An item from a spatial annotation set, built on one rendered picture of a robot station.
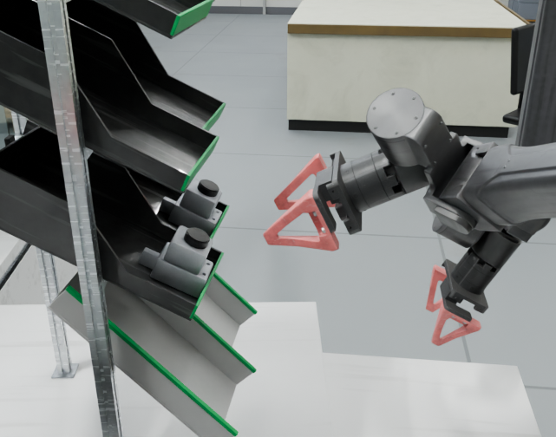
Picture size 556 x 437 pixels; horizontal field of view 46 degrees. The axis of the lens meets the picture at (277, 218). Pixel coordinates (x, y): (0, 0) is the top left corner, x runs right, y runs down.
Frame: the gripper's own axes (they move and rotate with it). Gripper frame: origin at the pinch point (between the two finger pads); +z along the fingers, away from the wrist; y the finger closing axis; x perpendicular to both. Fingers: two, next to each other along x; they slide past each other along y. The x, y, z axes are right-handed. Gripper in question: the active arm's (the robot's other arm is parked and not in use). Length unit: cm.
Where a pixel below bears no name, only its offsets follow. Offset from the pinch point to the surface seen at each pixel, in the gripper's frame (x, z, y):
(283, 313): 36, 23, -47
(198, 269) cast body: 1.5, 11.0, 1.9
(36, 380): 18, 60, -20
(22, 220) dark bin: -13.0, 24.9, 5.3
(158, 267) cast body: -0.6, 15.4, 2.0
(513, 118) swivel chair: 109, -58, -316
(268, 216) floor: 94, 89, -275
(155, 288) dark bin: 0.3, 15.0, 5.7
